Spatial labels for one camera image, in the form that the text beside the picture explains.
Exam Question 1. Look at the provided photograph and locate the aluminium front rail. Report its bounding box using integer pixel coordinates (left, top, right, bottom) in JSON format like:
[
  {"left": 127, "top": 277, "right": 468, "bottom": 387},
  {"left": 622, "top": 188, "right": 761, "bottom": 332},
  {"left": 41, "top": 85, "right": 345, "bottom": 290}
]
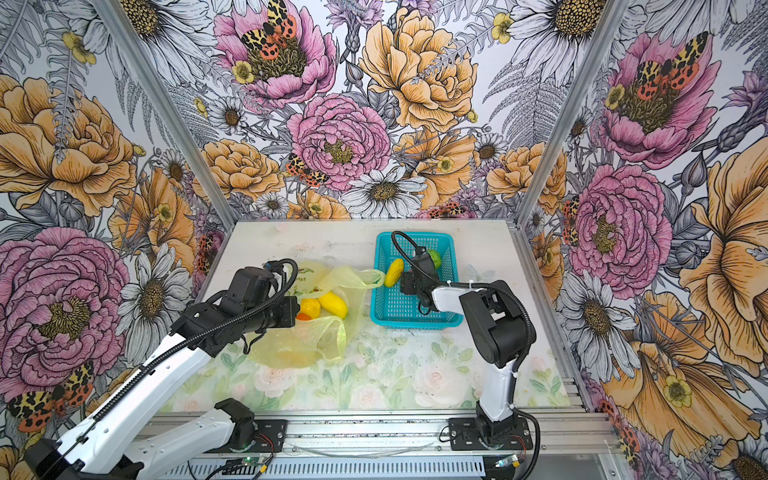
[{"left": 254, "top": 408, "right": 620, "bottom": 458}]

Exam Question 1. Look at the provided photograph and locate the teal plastic basket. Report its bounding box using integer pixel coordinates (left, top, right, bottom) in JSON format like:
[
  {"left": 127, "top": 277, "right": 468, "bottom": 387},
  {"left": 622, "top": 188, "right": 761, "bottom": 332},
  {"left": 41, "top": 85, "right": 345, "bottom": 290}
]
[{"left": 370, "top": 231, "right": 464, "bottom": 330}]

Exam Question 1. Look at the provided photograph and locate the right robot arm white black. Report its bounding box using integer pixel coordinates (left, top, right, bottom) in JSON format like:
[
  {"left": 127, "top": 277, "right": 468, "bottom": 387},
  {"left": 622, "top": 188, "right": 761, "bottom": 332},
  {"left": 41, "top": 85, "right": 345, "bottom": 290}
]
[{"left": 400, "top": 272, "right": 537, "bottom": 445}]

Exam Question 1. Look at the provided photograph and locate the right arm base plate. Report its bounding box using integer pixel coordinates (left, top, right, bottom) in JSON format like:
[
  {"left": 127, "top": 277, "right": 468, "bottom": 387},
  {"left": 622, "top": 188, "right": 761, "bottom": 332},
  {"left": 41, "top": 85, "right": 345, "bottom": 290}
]
[{"left": 448, "top": 417, "right": 534, "bottom": 451}]

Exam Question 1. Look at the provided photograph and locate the yellow corn toy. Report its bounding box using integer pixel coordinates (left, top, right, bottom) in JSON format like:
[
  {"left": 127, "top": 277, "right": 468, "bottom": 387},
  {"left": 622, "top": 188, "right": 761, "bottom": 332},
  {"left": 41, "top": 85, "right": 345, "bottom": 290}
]
[{"left": 384, "top": 258, "right": 405, "bottom": 288}]

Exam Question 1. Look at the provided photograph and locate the yellow-green plastic bag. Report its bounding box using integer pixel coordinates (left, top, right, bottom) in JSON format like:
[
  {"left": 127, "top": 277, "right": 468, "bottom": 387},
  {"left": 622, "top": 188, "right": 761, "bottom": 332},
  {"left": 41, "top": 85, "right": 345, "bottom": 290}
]
[{"left": 248, "top": 260, "right": 385, "bottom": 369}]

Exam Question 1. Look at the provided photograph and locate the right aluminium corner post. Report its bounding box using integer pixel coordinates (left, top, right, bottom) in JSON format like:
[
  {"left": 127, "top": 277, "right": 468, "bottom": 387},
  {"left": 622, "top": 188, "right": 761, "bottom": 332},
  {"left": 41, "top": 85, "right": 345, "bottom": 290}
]
[{"left": 515, "top": 0, "right": 630, "bottom": 228}]

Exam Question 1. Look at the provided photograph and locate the aluminium corner post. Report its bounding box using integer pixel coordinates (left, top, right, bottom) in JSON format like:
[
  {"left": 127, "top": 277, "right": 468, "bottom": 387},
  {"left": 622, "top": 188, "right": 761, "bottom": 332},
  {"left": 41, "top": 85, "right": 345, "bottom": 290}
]
[
  {"left": 515, "top": 0, "right": 630, "bottom": 228},
  {"left": 94, "top": 1, "right": 238, "bottom": 232}
]

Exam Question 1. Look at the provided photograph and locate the white vented cable duct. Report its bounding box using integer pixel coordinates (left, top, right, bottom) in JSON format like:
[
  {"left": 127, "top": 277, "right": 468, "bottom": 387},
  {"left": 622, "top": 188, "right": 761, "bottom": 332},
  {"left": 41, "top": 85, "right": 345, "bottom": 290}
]
[{"left": 160, "top": 456, "right": 486, "bottom": 479}]

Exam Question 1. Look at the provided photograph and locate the yellow lemon toy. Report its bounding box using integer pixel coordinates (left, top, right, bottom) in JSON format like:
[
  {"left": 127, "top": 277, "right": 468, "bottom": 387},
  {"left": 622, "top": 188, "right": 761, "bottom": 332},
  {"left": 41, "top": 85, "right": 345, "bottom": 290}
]
[{"left": 318, "top": 291, "right": 349, "bottom": 319}]

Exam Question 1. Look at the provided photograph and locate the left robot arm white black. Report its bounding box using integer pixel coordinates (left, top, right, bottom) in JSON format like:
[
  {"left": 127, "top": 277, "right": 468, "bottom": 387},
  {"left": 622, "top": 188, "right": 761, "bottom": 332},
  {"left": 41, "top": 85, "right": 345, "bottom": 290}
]
[{"left": 24, "top": 259, "right": 299, "bottom": 479}]

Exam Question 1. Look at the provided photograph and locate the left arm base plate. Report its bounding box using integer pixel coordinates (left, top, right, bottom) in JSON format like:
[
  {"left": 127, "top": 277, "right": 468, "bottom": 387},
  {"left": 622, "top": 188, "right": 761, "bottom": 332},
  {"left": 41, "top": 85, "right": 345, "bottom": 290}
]
[{"left": 245, "top": 419, "right": 288, "bottom": 454}]

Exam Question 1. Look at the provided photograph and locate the left aluminium corner post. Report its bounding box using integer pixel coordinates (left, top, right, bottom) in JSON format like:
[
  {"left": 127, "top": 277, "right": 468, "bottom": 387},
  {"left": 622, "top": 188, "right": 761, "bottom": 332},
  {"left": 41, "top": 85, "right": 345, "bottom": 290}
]
[{"left": 94, "top": 1, "right": 238, "bottom": 232}]

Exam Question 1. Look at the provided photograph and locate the green fruit toy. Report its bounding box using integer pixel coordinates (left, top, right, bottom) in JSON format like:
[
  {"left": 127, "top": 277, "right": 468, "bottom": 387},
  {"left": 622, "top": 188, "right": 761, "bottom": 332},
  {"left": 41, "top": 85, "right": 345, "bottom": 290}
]
[{"left": 427, "top": 249, "right": 442, "bottom": 271}]

